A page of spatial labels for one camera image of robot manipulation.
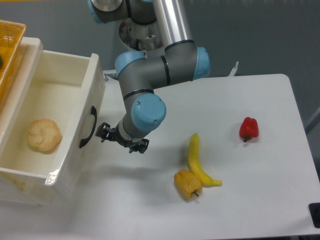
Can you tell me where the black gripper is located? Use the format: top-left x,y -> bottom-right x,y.
95,122 -> 150,154

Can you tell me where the white top drawer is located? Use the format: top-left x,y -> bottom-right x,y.
0,50 -> 107,206

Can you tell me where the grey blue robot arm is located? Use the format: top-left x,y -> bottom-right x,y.
88,0 -> 211,153

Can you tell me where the white drawer cabinet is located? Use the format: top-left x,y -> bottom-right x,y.
0,37 -> 43,205

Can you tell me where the yellow banana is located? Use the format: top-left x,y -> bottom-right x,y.
187,133 -> 223,187

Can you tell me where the beige bread roll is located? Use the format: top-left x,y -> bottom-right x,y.
27,118 -> 63,153

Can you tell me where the yellow bell pepper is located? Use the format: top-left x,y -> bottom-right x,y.
174,169 -> 203,200

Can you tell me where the red bell pepper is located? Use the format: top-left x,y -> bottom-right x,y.
239,117 -> 259,143

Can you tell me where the white clip at table edge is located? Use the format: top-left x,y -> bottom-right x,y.
228,61 -> 239,77

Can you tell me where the yellow wicker basket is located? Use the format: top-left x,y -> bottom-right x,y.
0,20 -> 26,109

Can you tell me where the black corner device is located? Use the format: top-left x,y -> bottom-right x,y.
308,202 -> 320,229

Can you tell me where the black drawer handle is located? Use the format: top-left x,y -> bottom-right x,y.
79,105 -> 98,149

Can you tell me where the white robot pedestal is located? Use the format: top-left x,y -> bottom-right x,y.
118,18 -> 165,56

